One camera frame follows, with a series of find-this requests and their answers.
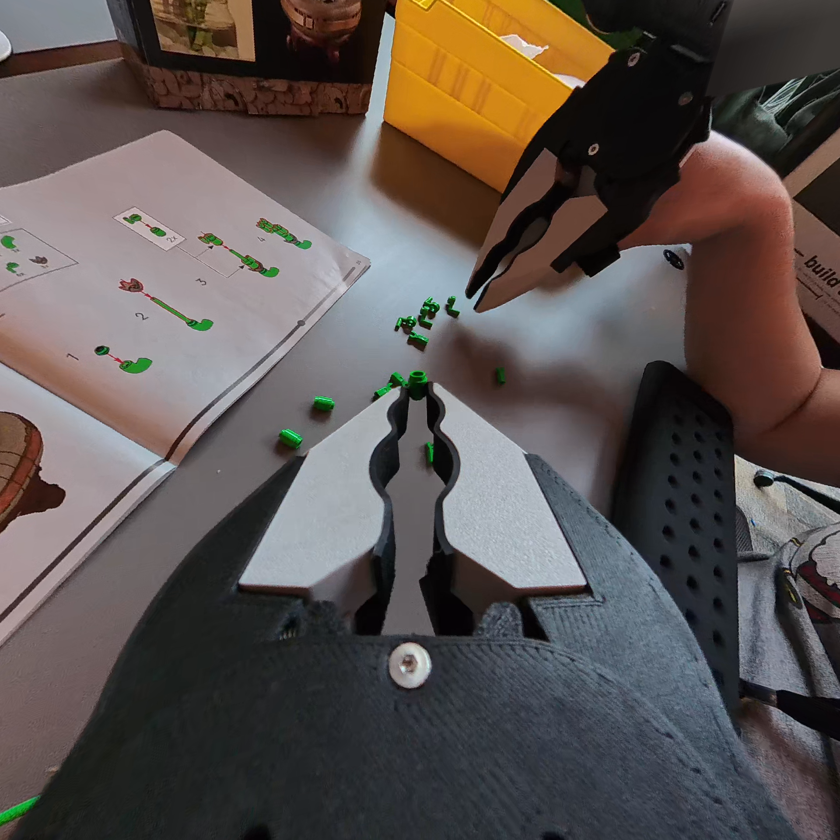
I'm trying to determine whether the green braided cord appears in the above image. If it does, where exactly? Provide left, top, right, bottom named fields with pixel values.
left=0, top=794, right=42, bottom=828

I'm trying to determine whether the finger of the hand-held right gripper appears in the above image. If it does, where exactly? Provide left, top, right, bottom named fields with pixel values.
left=465, top=147, right=560, bottom=301
left=472, top=193, right=611, bottom=314

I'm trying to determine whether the pile of green lego clips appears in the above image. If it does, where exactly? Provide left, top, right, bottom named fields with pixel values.
left=373, top=295, right=462, bottom=468

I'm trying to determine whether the person's right forearm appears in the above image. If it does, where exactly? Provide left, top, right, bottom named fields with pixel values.
left=617, top=131, right=840, bottom=490

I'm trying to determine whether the black chair lever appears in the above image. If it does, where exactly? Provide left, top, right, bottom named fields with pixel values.
left=753, top=467, right=840, bottom=508
left=738, top=679, right=840, bottom=735

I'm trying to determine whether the dark green jacket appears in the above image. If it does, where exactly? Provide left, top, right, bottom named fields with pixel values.
left=712, top=75, right=840, bottom=178

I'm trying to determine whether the yellow plastic bin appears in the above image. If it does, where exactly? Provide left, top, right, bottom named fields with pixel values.
left=382, top=0, right=614, bottom=193

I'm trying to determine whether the black lego set box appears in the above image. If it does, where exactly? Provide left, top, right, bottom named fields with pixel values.
left=105, top=0, right=389, bottom=119

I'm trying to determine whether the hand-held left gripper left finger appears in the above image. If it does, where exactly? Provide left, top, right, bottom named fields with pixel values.
left=238, top=387, right=411, bottom=636

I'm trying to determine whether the black white marker placard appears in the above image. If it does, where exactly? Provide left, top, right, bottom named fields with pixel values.
left=781, top=125, right=840, bottom=327

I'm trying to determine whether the lego instruction booklet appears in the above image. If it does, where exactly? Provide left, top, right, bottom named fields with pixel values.
left=0, top=129, right=371, bottom=647

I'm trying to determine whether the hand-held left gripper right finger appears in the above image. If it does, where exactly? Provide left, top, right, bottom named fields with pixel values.
left=420, top=382, right=588, bottom=636

